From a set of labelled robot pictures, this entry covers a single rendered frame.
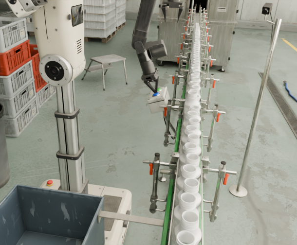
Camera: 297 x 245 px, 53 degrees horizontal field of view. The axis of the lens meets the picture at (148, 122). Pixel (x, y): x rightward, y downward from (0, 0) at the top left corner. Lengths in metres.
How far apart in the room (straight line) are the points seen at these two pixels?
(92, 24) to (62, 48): 6.08
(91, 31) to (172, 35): 2.56
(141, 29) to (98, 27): 6.23
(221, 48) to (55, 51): 4.45
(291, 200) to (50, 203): 2.10
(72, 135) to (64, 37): 0.53
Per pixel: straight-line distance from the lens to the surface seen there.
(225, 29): 5.57
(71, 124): 1.61
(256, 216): 2.50
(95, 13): 7.43
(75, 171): 1.76
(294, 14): 11.50
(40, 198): 1.12
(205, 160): 0.93
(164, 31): 5.59
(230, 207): 2.50
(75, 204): 1.08
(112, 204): 2.01
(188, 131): 0.99
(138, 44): 1.27
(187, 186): 0.74
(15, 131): 3.36
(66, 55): 1.43
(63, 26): 1.39
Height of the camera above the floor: 1.63
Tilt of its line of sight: 27 degrees down
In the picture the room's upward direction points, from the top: 3 degrees clockwise
